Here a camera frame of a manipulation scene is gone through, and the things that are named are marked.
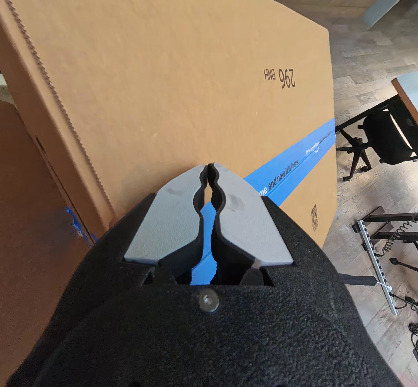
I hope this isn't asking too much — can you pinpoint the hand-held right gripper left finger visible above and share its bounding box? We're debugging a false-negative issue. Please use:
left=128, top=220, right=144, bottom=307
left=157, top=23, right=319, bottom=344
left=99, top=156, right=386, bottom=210
left=123, top=164, right=209, bottom=276

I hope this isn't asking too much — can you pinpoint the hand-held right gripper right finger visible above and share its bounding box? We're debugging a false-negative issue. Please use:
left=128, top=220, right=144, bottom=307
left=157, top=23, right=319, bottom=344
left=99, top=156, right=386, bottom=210
left=207, top=162, right=295, bottom=277

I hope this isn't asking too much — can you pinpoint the large brown cardboard box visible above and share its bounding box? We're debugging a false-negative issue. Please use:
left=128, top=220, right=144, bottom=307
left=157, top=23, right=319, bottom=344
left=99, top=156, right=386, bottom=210
left=0, top=0, right=338, bottom=286

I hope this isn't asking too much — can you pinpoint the brown cardboard sheet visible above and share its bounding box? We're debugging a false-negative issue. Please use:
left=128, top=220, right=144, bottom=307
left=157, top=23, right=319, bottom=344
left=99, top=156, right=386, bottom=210
left=0, top=100, right=97, bottom=384

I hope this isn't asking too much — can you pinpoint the black metal stand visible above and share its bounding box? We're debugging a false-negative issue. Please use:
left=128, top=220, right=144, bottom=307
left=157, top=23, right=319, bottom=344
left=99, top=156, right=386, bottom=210
left=352, top=206, right=418, bottom=241

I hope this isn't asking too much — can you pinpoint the black office chair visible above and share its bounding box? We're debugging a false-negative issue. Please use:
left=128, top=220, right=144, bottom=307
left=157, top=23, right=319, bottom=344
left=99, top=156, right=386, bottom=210
left=336, top=94, right=418, bottom=182

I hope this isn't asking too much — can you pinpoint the office table with brown edge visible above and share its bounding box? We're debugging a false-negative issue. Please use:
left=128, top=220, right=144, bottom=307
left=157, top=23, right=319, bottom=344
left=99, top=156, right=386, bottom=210
left=391, top=73, right=418, bottom=117

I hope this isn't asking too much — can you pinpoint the black coiled cable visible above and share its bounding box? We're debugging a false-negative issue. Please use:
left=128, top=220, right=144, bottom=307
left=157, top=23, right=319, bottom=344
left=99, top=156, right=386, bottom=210
left=375, top=217, right=418, bottom=257

